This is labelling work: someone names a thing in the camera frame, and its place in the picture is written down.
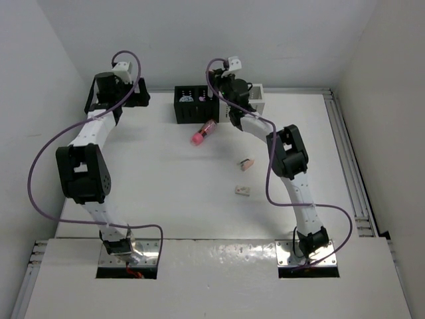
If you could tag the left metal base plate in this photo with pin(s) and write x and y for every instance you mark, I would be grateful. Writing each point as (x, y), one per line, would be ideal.
(149, 250)

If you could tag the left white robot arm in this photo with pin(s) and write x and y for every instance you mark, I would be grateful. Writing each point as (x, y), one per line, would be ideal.
(84, 176)

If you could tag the pink crayon tube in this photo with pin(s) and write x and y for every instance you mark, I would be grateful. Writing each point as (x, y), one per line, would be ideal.
(207, 129)

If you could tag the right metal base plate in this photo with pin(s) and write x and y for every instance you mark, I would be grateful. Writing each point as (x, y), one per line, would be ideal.
(288, 255)

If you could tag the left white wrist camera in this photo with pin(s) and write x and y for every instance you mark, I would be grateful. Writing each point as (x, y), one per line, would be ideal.
(123, 71)

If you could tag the right aluminium frame rail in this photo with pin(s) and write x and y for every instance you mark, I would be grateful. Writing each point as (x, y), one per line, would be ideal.
(364, 219)

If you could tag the pink mini stapler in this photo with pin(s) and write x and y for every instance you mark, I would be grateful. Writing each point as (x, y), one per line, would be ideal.
(246, 163)

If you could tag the black slotted container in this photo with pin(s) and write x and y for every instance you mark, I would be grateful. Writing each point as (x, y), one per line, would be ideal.
(195, 112)

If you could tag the small eraser box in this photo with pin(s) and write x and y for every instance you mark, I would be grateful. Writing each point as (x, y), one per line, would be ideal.
(242, 190)

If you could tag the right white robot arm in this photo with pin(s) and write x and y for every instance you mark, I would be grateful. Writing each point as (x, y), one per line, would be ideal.
(287, 154)

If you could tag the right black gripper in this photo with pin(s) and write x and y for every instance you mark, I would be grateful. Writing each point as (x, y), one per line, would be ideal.
(216, 78)

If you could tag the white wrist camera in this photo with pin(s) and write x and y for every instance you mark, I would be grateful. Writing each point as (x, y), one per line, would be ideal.
(123, 71)
(232, 65)

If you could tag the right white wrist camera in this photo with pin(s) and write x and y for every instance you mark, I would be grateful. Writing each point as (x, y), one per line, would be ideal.
(232, 65)

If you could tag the blue cap glue stick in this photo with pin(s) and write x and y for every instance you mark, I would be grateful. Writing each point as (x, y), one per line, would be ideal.
(186, 99)

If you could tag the aluminium frame rail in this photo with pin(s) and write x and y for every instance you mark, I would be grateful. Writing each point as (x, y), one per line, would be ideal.
(364, 219)
(29, 279)

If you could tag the left aluminium frame rail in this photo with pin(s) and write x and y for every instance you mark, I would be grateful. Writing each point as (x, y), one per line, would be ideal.
(29, 279)

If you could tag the metal base plate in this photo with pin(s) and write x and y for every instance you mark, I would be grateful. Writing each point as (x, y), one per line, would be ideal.
(288, 255)
(149, 250)

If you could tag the white slotted container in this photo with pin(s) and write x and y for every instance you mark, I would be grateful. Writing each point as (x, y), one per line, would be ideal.
(256, 100)

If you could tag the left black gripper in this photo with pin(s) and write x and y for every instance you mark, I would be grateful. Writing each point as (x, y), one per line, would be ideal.
(141, 99)

